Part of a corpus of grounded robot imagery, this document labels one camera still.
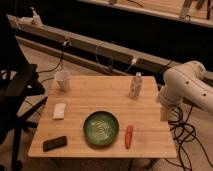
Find green ceramic bowl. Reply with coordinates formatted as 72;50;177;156
83;111;119;146

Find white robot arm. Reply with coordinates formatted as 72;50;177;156
156;61;213;121

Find clear plastic bottle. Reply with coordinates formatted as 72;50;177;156
129;72;142;99

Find wooden table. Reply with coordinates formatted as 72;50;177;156
28;76;177;158

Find white paper cup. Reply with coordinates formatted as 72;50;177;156
54;70;70;91

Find orange carrot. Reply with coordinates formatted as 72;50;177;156
125;125;133;149

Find white sponge block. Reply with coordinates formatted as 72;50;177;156
53;103;66;120

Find black rectangular remote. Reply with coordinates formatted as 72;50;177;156
43;136;67;152

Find black office chair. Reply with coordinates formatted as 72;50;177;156
0;13;48;171

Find black floor cables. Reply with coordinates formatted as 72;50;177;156
165;103;213;171

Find white spray bottle on rail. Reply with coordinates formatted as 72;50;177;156
31;7;43;27

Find long metal rail beam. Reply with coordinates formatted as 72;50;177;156
9;15;213;86

